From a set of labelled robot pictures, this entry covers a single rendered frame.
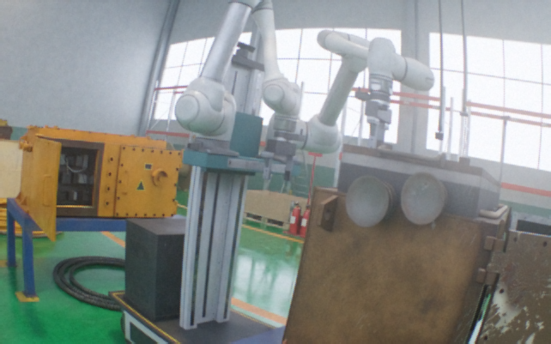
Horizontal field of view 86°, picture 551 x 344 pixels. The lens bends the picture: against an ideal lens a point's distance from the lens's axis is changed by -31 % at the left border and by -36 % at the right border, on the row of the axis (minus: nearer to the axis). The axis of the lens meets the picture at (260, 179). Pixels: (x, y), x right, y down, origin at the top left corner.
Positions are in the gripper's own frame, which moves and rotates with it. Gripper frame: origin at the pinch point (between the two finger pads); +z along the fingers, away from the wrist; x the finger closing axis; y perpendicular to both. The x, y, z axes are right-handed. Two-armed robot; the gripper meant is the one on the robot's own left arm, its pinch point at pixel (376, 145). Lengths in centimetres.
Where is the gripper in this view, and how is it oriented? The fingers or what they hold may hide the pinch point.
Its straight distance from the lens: 131.0
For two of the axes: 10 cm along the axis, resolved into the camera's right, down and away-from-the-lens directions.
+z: -1.5, 9.9, 0.6
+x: 6.4, 0.5, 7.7
